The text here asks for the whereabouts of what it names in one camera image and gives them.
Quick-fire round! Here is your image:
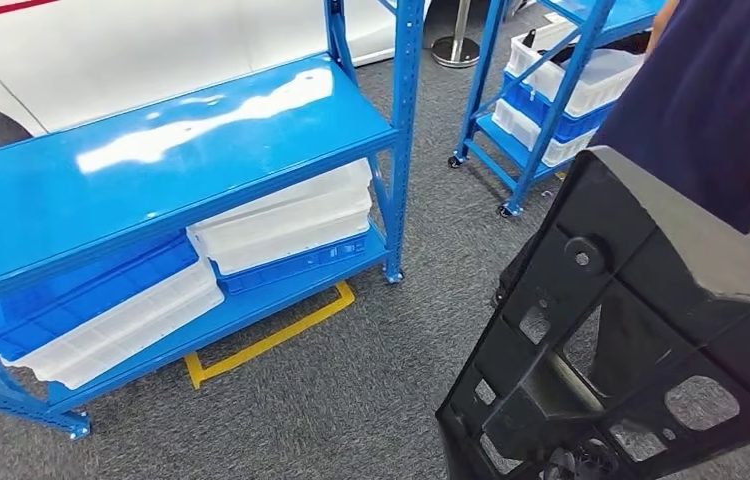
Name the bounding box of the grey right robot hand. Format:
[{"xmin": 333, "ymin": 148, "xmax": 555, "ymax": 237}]
[{"xmin": 542, "ymin": 440, "xmax": 618, "ymax": 480}]

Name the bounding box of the black plastic plate frame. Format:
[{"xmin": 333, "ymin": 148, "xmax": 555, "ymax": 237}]
[{"xmin": 435, "ymin": 145, "xmax": 750, "ymax": 480}]

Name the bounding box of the blue wheeled shelf cart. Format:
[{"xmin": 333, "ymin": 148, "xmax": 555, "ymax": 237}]
[{"xmin": 447, "ymin": 0, "xmax": 668, "ymax": 219}]

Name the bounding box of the blue metal shelf rack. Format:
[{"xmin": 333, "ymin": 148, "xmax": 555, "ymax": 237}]
[{"xmin": 0, "ymin": 0, "xmax": 426, "ymax": 442}]

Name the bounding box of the blue plastic crate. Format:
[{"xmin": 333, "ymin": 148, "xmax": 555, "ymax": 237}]
[
  {"xmin": 0, "ymin": 231, "xmax": 201, "ymax": 362},
  {"xmin": 500, "ymin": 71, "xmax": 615, "ymax": 145},
  {"xmin": 212, "ymin": 225, "xmax": 371, "ymax": 296}
]

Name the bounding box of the person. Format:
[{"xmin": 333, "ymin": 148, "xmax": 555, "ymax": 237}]
[{"xmin": 590, "ymin": 0, "xmax": 750, "ymax": 270}]

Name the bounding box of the white car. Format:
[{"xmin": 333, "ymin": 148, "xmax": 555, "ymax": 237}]
[{"xmin": 0, "ymin": 0, "xmax": 433, "ymax": 138}]

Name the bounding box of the chrome stanchion post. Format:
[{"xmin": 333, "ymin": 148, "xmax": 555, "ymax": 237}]
[{"xmin": 431, "ymin": 0, "xmax": 482, "ymax": 69}]

